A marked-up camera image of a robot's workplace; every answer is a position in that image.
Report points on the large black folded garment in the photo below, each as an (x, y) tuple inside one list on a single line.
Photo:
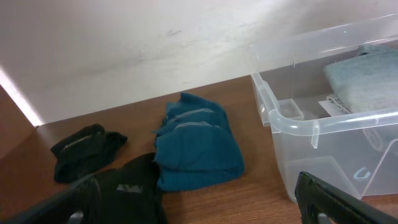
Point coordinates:
[(128, 194)]

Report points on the small black folded garment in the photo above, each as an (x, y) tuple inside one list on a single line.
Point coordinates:
[(85, 151)]

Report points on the white label in bin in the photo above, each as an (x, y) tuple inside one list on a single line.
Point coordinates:
[(330, 108)]

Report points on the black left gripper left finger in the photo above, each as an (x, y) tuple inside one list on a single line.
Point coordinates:
[(79, 203)]

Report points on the light grey jeans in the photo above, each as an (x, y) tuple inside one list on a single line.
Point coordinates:
[(366, 82)]

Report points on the teal blue folded garment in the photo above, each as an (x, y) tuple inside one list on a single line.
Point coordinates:
[(195, 147)]

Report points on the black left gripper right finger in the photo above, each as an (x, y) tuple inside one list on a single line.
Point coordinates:
[(320, 202)]

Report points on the clear plastic storage bin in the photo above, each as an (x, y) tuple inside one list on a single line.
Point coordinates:
[(356, 152)]

